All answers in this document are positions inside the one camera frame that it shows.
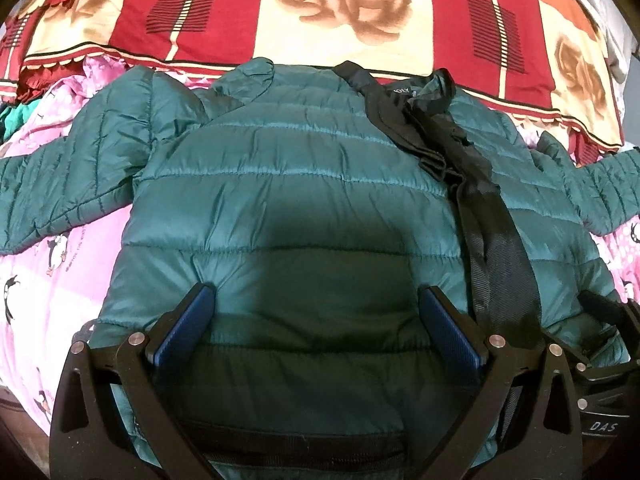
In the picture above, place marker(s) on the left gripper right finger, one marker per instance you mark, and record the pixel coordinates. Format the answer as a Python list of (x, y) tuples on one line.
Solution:
[(522, 419)]

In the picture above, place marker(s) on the pink penguin quilt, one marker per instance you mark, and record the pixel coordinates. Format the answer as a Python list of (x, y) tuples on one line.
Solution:
[(55, 289)]

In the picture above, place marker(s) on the green purple clothes pile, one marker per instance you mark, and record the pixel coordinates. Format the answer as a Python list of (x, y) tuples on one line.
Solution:
[(14, 117)]

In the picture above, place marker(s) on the teal quilted puffer jacket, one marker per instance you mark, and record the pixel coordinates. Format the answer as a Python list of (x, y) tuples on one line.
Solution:
[(529, 219)]

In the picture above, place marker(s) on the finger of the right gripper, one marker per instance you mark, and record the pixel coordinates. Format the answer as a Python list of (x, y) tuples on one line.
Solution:
[(609, 311), (631, 326)]

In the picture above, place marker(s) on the red cream rose blanket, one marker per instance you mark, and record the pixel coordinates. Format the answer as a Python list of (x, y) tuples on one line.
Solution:
[(540, 60)]

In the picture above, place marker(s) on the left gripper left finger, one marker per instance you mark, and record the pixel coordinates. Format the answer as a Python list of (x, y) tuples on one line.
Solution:
[(88, 439)]

